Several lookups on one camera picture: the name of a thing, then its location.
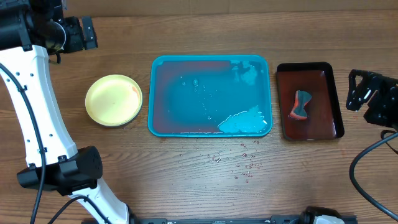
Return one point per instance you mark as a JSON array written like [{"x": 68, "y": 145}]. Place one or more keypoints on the orange sponge with dark scourer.
[{"x": 300, "y": 101}]

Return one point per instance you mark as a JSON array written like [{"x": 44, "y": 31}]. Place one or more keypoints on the yellow-green plate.
[{"x": 113, "y": 100}]

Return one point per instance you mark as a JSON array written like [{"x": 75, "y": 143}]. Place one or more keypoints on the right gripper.
[{"x": 372, "y": 101}]

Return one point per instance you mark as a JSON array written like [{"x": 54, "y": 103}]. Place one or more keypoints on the black red lacquer tray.
[{"x": 324, "y": 120}]

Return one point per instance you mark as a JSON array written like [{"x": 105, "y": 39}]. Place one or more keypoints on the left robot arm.
[{"x": 32, "y": 31}]

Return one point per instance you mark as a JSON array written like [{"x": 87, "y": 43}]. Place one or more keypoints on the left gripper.
[{"x": 73, "y": 25}]

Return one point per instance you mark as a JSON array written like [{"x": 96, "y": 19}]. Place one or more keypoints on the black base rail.
[{"x": 275, "y": 219}]

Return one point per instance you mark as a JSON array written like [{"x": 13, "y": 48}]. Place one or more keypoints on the teal plastic tray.
[{"x": 210, "y": 96}]

